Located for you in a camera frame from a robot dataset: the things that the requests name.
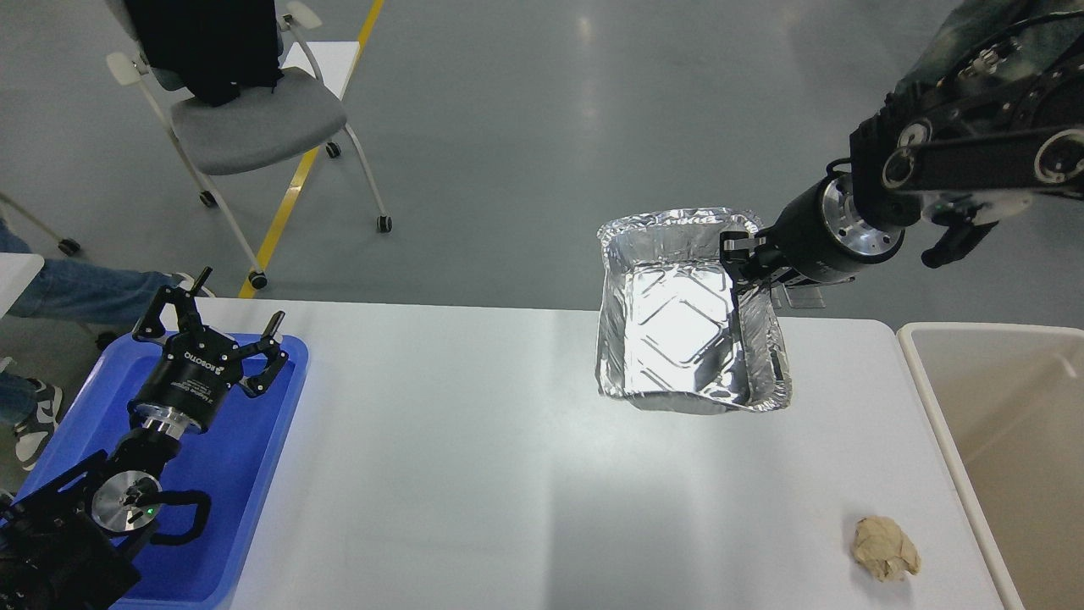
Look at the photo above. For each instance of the blue plastic tray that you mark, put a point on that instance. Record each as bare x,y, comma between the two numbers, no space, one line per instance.
233,462

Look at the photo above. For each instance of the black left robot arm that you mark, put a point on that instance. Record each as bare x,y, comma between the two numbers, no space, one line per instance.
72,544

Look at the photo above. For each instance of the beige waste bin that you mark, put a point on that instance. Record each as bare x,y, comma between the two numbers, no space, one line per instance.
1005,402

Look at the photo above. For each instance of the grey office chair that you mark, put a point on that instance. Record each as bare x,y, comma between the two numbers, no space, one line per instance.
261,127

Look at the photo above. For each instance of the aluminium foil tray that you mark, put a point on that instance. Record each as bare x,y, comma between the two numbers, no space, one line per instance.
676,332

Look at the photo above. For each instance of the right floor socket plate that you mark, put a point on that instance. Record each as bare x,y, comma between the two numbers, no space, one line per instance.
804,296

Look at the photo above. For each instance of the black jacket on grey chair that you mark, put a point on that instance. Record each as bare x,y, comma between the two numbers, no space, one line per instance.
214,47

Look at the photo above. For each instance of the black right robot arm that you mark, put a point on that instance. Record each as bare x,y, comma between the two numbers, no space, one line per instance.
986,119

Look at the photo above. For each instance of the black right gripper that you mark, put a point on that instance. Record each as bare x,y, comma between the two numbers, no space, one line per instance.
820,237

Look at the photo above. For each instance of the crumpled brown paper ball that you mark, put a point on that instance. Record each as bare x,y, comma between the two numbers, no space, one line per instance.
882,548

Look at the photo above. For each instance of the white side table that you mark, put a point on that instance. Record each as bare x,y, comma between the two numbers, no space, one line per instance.
18,270

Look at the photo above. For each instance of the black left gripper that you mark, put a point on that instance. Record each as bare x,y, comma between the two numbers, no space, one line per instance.
190,382

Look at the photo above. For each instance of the left edge grey chair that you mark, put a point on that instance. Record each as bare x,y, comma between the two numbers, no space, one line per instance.
19,219

